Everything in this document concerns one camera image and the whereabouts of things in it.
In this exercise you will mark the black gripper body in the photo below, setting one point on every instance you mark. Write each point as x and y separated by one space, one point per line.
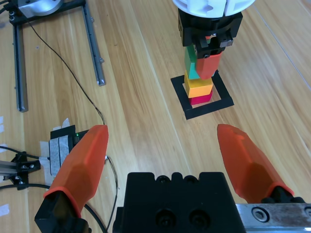
199 26

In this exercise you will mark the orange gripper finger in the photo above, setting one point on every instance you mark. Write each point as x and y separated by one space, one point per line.
207 65
247 165
80 167
208 38

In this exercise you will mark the green wooden block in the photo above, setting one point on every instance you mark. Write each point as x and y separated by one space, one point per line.
190 63

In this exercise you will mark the yellow wooden block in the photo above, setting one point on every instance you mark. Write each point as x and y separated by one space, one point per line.
199 88

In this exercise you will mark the red wooden block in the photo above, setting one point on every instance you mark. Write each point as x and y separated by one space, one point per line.
200 99

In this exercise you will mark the tape-wrapped black usb hub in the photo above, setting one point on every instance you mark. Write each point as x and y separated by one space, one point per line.
58 155

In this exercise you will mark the black usb dongle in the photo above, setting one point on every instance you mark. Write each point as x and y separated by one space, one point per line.
79 137

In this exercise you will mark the white masking tape piece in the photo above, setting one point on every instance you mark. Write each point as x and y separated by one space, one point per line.
1 121
4 210
44 148
64 122

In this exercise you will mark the black tape square outline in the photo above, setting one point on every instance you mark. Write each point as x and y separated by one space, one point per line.
206 110

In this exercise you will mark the aluminium extrusion bar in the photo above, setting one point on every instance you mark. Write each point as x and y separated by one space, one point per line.
7 167

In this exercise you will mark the black corner bracket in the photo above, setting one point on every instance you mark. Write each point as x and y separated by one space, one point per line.
26 166

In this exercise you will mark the grey metal rail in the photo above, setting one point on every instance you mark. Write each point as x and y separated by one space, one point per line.
94 48
20 72

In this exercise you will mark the silver round base plate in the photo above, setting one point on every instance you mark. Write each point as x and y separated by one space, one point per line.
39 7

